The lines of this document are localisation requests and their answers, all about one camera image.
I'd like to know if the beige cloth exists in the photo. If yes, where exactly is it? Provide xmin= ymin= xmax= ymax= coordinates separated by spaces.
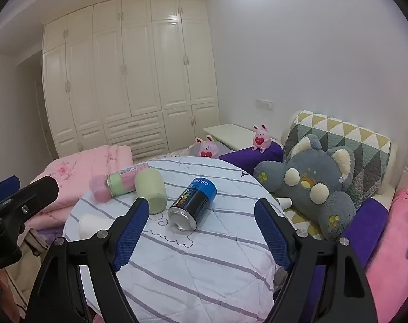
xmin=4 ymin=230 xmax=58 ymax=313

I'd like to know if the purple velvet blanket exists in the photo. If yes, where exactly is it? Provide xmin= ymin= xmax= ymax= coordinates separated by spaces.
xmin=301 ymin=197 xmax=393 ymax=323

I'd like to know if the triangle patterned quilted cover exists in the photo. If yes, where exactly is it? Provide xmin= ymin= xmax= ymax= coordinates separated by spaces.
xmin=283 ymin=110 xmax=392 ymax=209

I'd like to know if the pink floral quilt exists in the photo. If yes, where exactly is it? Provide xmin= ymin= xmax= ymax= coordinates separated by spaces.
xmin=32 ymin=145 xmax=134 ymax=233

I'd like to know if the pink bunny plush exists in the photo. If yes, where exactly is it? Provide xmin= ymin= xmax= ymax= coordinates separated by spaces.
xmin=194 ymin=135 xmax=221 ymax=159
xmin=251 ymin=123 xmax=272 ymax=153

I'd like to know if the light green cup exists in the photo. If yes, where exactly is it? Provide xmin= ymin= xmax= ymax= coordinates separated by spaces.
xmin=134 ymin=169 xmax=168 ymax=215

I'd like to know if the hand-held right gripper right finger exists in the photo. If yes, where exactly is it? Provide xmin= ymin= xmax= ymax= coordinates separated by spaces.
xmin=254 ymin=198 xmax=382 ymax=323

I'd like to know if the purple pillow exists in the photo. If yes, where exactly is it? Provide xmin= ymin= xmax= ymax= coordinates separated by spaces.
xmin=219 ymin=140 xmax=284 ymax=167

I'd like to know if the pink plush blanket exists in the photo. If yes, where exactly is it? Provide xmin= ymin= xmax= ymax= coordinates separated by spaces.
xmin=363 ymin=188 xmax=408 ymax=323

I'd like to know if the white nightstand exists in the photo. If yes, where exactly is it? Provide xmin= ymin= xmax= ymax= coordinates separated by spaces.
xmin=203 ymin=123 xmax=278 ymax=151

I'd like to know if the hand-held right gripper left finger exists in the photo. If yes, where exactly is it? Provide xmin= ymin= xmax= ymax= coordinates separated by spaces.
xmin=25 ymin=196 xmax=151 ymax=323

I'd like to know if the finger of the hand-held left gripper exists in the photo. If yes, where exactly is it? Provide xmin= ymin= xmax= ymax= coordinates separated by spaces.
xmin=0 ymin=175 xmax=22 ymax=206
xmin=0 ymin=176 xmax=60 ymax=239

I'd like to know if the grey plush toy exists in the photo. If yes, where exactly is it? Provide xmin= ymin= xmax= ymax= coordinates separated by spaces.
xmin=253 ymin=134 xmax=357 ymax=241

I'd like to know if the pink and green bottle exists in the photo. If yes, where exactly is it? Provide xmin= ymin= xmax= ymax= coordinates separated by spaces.
xmin=89 ymin=162 xmax=150 ymax=204

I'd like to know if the blue and black can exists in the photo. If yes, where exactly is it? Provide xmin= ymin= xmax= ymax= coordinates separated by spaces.
xmin=167 ymin=177 xmax=218 ymax=233

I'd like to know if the cream wardrobe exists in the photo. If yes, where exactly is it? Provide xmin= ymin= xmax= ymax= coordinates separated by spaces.
xmin=42 ymin=0 xmax=221 ymax=162

